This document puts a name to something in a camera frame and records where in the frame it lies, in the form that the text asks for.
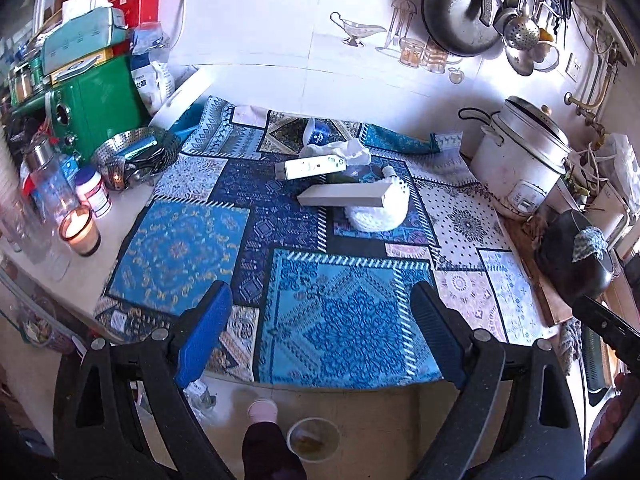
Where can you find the clear plastic bag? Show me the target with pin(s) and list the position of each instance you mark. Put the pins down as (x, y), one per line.
(340, 150)
(200, 395)

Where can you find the yellow flat box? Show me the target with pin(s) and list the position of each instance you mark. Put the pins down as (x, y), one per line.
(75, 67)

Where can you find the white pill jar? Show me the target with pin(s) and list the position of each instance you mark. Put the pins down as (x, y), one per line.
(93, 192)

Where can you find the white kettle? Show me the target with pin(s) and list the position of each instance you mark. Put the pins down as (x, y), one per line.
(612, 217)

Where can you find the blue and white cup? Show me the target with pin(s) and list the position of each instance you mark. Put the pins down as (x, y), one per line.
(315, 132)

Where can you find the glass mug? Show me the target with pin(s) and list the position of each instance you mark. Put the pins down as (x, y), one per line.
(30, 240)

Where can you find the white tube box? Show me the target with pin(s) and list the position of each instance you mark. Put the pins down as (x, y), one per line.
(310, 166)

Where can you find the white plastic basin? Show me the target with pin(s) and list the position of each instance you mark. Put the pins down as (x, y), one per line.
(182, 100)

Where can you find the clear plastic bag on floor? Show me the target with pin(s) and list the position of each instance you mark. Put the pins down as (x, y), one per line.
(200, 395)

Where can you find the black pot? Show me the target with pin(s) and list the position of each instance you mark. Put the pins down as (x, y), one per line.
(570, 265)

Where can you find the metal ladle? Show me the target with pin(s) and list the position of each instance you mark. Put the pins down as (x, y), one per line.
(520, 62)

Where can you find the black wok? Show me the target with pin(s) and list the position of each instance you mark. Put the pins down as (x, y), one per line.
(455, 15)

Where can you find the perforated metal skimmer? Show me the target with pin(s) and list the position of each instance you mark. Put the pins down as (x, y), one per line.
(521, 30)

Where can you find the teal tissue box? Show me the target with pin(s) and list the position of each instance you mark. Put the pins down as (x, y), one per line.
(80, 37)

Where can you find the white wall socket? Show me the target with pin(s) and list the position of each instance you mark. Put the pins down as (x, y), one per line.
(575, 67)

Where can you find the white rice cooker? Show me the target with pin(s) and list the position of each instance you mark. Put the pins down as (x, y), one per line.
(520, 160)

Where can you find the brass wall faucet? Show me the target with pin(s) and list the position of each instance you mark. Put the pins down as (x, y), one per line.
(585, 105)

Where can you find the blue towel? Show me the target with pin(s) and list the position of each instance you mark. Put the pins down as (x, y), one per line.
(186, 122)

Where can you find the white wall-mounted appliance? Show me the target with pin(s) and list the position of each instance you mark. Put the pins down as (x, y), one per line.
(610, 25)

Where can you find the white plastic bag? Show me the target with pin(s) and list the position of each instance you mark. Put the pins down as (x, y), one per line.
(620, 165)

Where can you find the pink slipper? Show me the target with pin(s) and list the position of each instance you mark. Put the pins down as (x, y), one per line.
(262, 410)

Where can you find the round clear plastic container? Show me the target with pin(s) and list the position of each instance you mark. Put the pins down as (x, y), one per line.
(313, 440)

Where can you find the green countertop appliance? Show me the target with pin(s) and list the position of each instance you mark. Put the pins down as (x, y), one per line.
(95, 105)

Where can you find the long white box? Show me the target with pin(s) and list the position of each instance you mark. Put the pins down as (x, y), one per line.
(345, 195)

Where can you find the person's leg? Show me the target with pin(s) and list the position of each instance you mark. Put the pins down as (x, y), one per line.
(270, 452)

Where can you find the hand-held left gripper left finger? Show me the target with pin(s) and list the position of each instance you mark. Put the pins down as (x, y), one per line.
(202, 330)

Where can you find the white crocheted pouch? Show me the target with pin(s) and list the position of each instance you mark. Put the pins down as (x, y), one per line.
(385, 212)

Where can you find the grey crocheted dishcloth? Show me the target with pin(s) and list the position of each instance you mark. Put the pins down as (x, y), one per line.
(568, 345)

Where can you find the clear bottle with steel lid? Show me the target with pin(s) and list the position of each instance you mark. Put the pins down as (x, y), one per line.
(47, 175)

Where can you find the candle in glass jar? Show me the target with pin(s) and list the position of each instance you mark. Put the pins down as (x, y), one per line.
(79, 232)

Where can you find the metal steamer basket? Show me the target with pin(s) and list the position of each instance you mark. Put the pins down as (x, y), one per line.
(135, 160)

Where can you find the white and blue flour bag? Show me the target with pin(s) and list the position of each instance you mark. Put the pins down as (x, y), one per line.
(150, 72)

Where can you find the red tin box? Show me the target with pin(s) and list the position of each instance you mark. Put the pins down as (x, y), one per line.
(140, 2)

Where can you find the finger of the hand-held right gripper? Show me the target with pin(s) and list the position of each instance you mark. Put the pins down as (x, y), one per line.
(610, 327)

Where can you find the person's right forearm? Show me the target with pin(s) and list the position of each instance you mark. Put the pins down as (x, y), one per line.
(617, 415)

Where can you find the blue patterned tablecloth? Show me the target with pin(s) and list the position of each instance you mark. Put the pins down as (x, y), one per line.
(325, 310)

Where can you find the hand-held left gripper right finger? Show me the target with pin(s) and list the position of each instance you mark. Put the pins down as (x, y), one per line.
(440, 330)

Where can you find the grey crocheted pot cloth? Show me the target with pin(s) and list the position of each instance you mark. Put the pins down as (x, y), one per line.
(590, 245)

